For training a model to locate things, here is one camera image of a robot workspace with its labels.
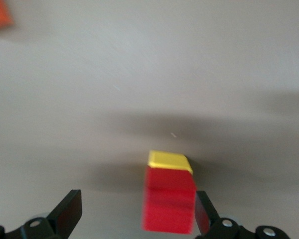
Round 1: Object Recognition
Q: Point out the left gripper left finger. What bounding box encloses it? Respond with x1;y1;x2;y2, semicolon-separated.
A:
0;189;83;239

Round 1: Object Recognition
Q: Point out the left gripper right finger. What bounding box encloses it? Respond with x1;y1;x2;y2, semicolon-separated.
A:
194;190;290;239

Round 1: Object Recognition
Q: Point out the red block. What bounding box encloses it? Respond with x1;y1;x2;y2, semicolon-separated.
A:
141;166;198;235

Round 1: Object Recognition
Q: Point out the yellow block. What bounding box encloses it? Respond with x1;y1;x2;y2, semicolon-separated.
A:
148;150;194;175

